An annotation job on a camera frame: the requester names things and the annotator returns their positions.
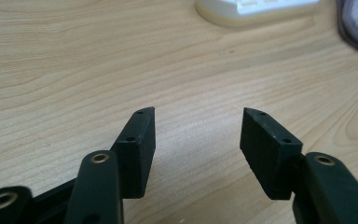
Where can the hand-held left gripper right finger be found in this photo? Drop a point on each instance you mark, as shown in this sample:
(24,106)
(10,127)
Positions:
(267,155)

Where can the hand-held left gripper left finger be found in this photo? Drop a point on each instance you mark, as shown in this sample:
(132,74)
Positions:
(136,155)

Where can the white power strip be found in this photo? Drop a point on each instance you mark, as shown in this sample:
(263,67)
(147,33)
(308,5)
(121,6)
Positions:
(254,11)

